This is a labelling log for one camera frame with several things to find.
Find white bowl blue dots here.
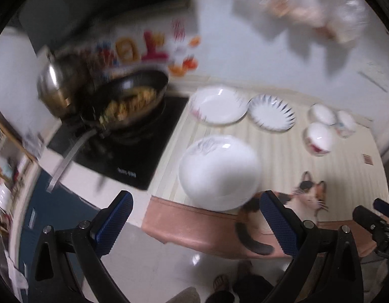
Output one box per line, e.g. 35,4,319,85
335,110,357,138

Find fruit alphabet wall poster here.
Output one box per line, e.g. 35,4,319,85
75,16,202,79

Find white bowl red roses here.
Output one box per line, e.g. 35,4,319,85
303,122,333,156

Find black frying pan with food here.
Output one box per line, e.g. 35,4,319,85
46,66,169,194

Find large white plate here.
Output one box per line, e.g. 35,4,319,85
178,135,262,211

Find steel kettle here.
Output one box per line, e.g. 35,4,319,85
37,54,91,118

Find white bowl black rim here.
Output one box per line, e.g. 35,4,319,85
308,103,336,126

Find range hood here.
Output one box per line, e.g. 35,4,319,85
18,0,189,52

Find calico cat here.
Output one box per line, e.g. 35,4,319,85
235,171,328,256

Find white plate blue leaves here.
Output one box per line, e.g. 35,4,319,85
247,94,297,133

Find blue cabinet door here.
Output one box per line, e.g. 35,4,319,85
18,169,101,279

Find white plate pink roses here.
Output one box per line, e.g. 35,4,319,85
189,86,248,126

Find black induction cooktop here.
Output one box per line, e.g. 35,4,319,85
47,92,190,192

